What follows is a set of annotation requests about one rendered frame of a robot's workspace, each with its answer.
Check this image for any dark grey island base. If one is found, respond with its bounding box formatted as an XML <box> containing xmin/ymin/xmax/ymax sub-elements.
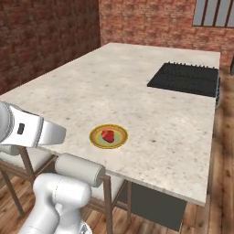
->
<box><xmin>118</xmin><ymin>180</ymin><xmax>188</xmax><ymax>233</ymax></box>

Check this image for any red raw steak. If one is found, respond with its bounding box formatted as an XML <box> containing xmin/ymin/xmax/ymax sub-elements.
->
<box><xmin>101</xmin><ymin>129</ymin><xmax>116</xmax><ymax>144</ymax></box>

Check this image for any window with brown bars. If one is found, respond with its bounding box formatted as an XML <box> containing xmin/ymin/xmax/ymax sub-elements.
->
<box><xmin>192</xmin><ymin>0</ymin><xmax>234</xmax><ymax>29</ymax></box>

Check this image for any black hob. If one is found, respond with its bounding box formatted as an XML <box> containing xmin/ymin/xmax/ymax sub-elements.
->
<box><xmin>146</xmin><ymin>61</ymin><xmax>221</xmax><ymax>106</ymax></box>

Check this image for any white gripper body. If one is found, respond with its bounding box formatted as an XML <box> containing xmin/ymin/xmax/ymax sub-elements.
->
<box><xmin>37</xmin><ymin>117</ymin><xmax>68</xmax><ymax>147</ymax></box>

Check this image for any yellow and green plate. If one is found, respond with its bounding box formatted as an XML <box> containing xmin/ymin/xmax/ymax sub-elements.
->
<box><xmin>89</xmin><ymin>123</ymin><xmax>129</xmax><ymax>150</ymax></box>

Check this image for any wooden stool with white cushion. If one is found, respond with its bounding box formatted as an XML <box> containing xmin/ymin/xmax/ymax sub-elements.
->
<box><xmin>0</xmin><ymin>144</ymin><xmax>59</xmax><ymax>219</ymax></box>
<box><xmin>80</xmin><ymin>173</ymin><xmax>133</xmax><ymax>234</ymax></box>

